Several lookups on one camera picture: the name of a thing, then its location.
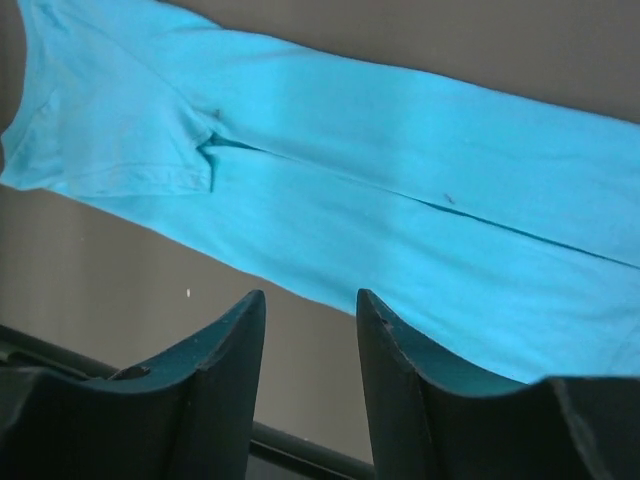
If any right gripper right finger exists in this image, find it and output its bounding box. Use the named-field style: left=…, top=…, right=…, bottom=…
left=356, top=289, right=639, bottom=479

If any cyan t shirt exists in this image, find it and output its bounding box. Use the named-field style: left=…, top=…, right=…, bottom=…
left=1, top=1, right=639, bottom=383

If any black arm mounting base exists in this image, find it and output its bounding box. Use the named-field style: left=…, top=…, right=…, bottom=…
left=0, top=324, right=376, bottom=480

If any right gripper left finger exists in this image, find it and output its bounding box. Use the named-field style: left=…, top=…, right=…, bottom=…
left=1, top=290, right=266, bottom=479

